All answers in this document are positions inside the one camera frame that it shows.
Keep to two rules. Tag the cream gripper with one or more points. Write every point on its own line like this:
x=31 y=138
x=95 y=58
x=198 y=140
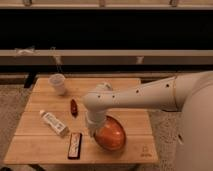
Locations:
x=92 y=127

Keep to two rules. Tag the orange ceramic bowl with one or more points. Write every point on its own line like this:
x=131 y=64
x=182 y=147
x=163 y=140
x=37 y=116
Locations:
x=111 y=136

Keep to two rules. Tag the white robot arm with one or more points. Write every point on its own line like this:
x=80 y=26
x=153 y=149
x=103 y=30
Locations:
x=191 y=94

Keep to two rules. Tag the dark red small object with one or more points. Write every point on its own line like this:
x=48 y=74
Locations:
x=74 y=108

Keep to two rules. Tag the dark rectangular candy bar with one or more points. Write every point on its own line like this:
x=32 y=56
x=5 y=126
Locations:
x=75 y=146

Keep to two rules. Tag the white tube with label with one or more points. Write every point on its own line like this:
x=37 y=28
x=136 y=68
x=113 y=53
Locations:
x=56 y=125

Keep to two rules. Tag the wooden table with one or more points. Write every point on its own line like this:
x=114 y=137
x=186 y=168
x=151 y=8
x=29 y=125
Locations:
x=35 y=143

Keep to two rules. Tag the clear plastic cup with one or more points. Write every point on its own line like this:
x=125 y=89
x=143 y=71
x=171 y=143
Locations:
x=57 y=82

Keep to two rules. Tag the long wooden bench rail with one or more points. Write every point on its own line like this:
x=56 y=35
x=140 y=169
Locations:
x=104 y=57

